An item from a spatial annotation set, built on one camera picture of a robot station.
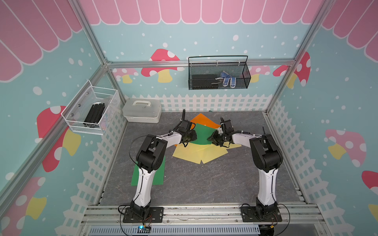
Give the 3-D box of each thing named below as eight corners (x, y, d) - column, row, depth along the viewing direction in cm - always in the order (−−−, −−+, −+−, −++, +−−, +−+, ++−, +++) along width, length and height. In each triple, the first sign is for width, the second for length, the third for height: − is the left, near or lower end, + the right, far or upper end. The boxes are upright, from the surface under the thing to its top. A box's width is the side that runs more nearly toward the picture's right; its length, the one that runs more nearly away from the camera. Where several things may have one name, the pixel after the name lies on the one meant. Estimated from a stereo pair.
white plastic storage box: (126, 124, 115) (120, 113, 105) (132, 109, 126) (127, 97, 116) (159, 124, 115) (156, 113, 105) (162, 109, 126) (159, 97, 116)
